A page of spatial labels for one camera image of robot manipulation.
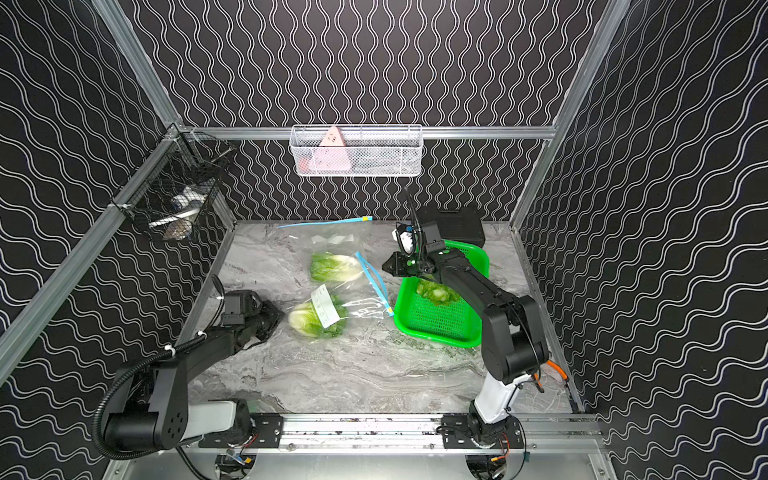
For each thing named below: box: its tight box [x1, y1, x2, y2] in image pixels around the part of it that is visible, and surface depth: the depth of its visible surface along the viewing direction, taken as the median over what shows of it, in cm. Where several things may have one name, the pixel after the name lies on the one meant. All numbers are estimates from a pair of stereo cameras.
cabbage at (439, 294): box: [417, 279, 461, 305], surface depth 97 cm
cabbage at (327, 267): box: [310, 252, 363, 283], surface depth 97 cm
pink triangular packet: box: [309, 126, 352, 173], surface depth 92 cm
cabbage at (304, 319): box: [288, 296, 348, 338], surface depth 87 cm
